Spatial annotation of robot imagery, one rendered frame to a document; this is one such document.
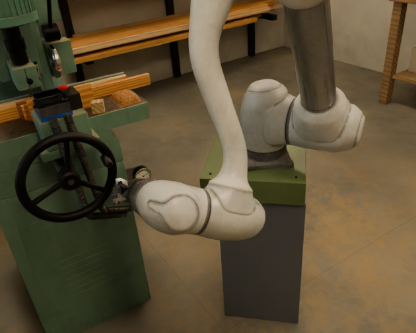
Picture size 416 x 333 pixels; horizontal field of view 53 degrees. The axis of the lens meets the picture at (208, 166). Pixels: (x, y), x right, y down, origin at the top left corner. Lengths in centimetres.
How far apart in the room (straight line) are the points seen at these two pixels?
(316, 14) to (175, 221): 53
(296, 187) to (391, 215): 114
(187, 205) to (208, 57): 31
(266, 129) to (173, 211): 64
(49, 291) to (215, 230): 96
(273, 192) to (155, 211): 65
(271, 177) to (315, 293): 73
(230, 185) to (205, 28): 33
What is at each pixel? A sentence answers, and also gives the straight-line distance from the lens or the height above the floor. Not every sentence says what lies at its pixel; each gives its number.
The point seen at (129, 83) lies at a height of 92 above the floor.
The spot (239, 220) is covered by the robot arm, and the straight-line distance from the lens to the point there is 91.
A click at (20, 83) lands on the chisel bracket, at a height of 102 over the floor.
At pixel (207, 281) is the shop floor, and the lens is 199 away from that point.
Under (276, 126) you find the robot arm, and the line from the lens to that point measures 134.
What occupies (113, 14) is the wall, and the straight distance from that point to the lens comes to 413.
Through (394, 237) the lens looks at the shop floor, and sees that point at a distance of 231.
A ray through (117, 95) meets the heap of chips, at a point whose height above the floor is 92.
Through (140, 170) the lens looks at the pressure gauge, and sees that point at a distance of 149.
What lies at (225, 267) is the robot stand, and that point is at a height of 28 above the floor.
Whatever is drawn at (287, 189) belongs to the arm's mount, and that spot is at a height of 66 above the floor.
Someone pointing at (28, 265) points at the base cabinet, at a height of 43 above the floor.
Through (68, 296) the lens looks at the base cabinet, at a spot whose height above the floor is 22.
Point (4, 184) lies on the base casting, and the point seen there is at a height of 76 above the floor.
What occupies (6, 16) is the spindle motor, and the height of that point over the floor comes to 123.
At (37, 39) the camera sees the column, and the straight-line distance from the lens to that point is 168.
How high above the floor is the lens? 144
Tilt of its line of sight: 31 degrees down
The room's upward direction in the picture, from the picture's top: 5 degrees counter-clockwise
